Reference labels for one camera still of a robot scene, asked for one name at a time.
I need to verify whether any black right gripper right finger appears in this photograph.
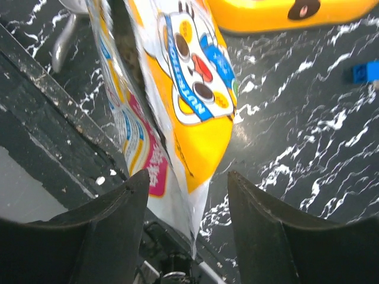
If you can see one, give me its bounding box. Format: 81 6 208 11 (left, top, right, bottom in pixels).
227 171 378 283

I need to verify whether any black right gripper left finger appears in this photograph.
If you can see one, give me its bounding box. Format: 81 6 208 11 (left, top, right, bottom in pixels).
1 170 149 283

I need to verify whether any pink white pet food bag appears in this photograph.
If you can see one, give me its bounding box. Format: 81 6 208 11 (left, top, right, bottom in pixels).
86 1 238 244

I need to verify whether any silver metal scoop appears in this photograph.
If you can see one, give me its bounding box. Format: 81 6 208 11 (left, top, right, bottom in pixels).
52 0 89 73

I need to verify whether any yellow double pet bowl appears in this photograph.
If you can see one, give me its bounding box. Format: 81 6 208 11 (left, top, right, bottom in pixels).
207 0 378 34

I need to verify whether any blue toy brick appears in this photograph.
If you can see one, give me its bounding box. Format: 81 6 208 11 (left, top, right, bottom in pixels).
342 61 379 85

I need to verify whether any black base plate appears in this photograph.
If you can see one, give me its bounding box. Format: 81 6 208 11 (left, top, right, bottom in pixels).
1 27 235 283

